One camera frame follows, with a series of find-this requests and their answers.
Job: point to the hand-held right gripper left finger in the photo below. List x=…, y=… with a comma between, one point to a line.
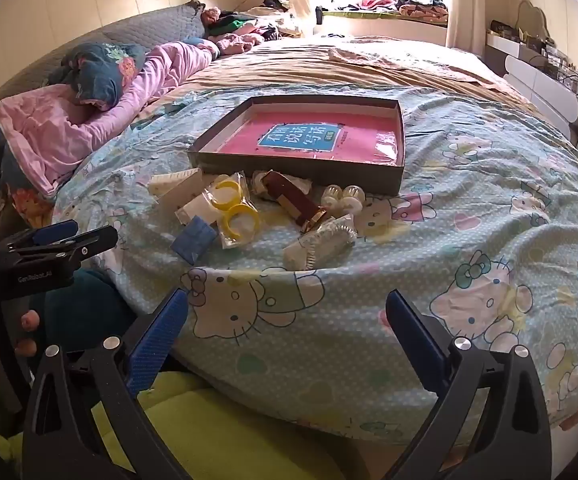
x=161, y=330

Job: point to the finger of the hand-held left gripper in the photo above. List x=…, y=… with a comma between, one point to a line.
x=56, y=232
x=94, y=242

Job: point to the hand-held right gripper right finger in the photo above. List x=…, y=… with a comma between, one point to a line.
x=414, y=330

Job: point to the blue pouch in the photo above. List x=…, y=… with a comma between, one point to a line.
x=194, y=240

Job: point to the white comb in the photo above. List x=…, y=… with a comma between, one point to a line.
x=174, y=182

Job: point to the clear bag of yellow bangles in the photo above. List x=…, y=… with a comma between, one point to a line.
x=241, y=220

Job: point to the grey cardboard box tray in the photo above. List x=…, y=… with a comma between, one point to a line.
x=294, y=172

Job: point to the person's left hand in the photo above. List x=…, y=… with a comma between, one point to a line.
x=28, y=321

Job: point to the orange printed pillow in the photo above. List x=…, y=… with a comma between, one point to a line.
x=24, y=205

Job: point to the teal cloth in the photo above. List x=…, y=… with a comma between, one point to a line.
x=94, y=310

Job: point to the pink quilt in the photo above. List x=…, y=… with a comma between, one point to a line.
x=54, y=135

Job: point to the yellow-green pants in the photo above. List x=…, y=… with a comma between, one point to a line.
x=229, y=425

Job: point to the cream plastic hair roller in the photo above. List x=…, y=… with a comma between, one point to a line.
x=332, y=196
x=354, y=199

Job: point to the blue floral pillow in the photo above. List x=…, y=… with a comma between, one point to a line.
x=104, y=70

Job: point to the crumpled clear bag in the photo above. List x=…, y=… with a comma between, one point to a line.
x=300, y=181

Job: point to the pink book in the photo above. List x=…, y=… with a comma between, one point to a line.
x=359, y=135

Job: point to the grey quilted headboard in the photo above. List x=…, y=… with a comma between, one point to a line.
x=159, y=20

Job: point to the pile of clothes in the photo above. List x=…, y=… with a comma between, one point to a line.
x=239, y=25

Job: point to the peach lace blanket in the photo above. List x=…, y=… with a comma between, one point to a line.
x=419, y=62

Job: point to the white dresser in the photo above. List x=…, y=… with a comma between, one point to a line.
x=544, y=85

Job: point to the tan bedsheet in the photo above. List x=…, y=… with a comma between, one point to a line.
x=319, y=67

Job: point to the green window seat cushion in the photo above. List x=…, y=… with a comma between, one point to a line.
x=369, y=14

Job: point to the dark bottle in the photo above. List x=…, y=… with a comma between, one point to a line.
x=319, y=16

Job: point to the orange patterned blanket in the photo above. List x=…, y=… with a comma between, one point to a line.
x=424, y=7

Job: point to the pink clothes heap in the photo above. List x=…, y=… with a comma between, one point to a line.
x=376, y=2

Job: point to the cream framed mirror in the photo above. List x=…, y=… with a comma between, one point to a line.
x=531, y=20

